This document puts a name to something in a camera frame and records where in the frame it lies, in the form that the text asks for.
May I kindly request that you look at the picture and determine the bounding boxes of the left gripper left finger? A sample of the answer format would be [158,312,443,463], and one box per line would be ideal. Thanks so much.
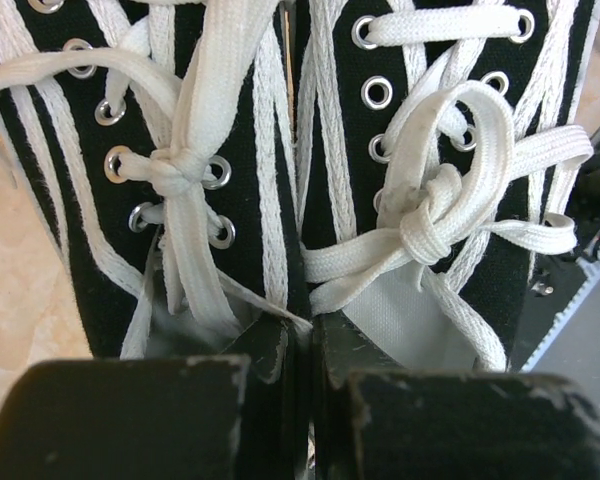
[0,316,308,479]

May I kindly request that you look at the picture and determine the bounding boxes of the black white sneaker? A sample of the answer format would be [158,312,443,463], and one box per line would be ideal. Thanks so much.
[0,1,310,359]
[297,1,600,372]

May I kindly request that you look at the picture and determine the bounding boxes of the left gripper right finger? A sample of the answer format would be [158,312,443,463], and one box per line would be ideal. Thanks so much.
[313,313,600,479]

